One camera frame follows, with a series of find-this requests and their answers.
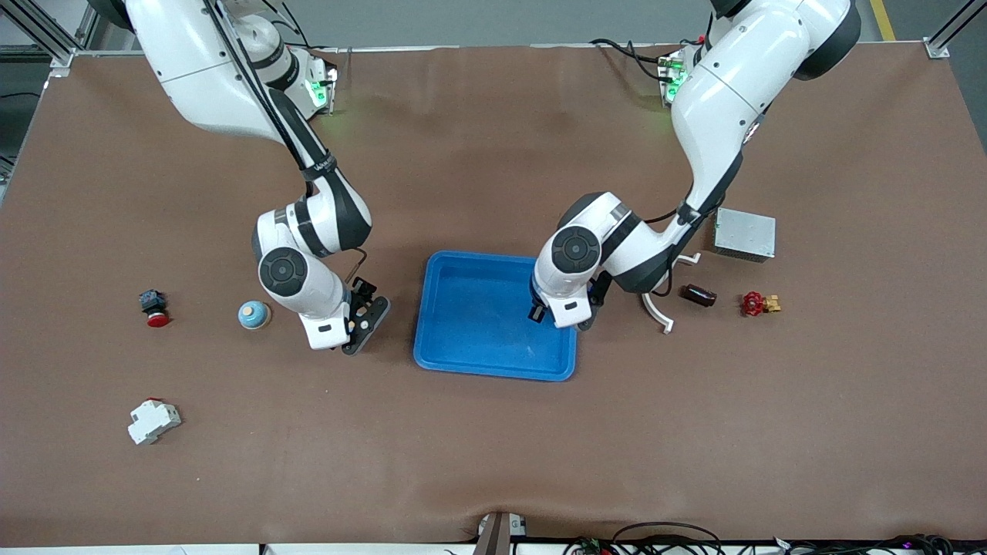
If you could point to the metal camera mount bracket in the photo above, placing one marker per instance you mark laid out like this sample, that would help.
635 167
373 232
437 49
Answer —
493 536

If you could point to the white curved plastic clip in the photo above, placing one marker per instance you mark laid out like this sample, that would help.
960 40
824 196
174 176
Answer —
668 327

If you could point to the blue plastic tray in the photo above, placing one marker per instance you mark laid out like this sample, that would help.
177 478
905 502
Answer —
478 324

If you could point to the red handwheel brass valve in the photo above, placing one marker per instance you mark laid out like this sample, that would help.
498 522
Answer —
753 304

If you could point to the red emergency stop button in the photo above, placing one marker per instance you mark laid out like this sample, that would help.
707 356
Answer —
153 302

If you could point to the aluminium frame post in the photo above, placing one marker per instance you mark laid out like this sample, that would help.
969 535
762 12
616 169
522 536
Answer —
63 60
937 50

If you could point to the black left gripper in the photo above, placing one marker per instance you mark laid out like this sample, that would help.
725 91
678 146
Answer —
535 312

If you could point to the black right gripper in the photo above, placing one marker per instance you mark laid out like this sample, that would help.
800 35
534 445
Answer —
360 294

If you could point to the brown table cover mat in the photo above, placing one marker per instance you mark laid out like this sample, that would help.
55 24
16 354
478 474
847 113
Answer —
493 462

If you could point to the grey metal box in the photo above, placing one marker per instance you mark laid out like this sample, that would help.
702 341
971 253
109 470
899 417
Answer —
748 233

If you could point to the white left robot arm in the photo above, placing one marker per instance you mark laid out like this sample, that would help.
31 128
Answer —
732 100

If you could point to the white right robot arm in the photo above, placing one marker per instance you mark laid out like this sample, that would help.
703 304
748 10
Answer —
208 69

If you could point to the blue bell with cream knob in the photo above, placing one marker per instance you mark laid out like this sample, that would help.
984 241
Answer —
254 315

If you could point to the white circuit breaker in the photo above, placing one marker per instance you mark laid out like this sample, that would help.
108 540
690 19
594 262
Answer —
153 422

